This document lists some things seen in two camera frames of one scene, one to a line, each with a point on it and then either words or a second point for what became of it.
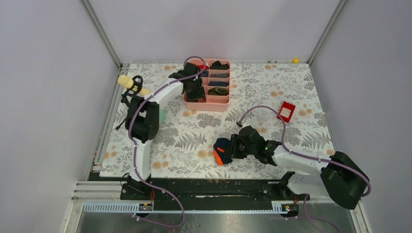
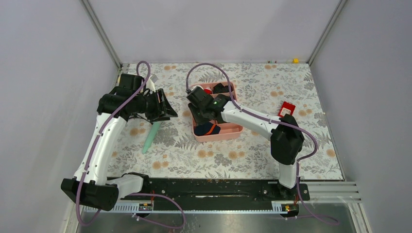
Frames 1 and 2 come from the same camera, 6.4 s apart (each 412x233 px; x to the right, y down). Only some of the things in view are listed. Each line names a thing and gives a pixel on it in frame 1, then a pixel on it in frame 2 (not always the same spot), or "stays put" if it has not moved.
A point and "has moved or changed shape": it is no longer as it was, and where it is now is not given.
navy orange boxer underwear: (221, 151) to (206, 128)
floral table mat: (287, 101) stays put
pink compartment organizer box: (216, 79) has moved or changed shape
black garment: (216, 65) to (219, 88)
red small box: (286, 111) stays put
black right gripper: (235, 139) to (199, 120)
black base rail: (278, 191) stays put
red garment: (202, 67) to (208, 91)
